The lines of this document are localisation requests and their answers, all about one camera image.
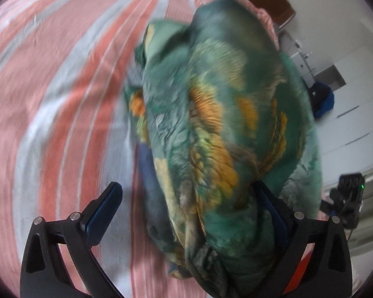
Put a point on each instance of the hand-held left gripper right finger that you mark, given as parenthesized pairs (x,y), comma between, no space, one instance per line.
(278,220)

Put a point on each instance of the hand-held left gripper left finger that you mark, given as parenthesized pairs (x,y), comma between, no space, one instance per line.
(101,219)

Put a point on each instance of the green orange patterned garment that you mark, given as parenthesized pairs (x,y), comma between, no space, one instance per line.
(220,130)

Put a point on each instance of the white wardrobe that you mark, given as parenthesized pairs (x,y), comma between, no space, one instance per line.
(357,108)

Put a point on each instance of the blue bag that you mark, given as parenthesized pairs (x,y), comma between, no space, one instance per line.
(323,99)

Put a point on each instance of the pink striped bed sheet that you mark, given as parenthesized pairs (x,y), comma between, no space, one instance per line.
(65,83)

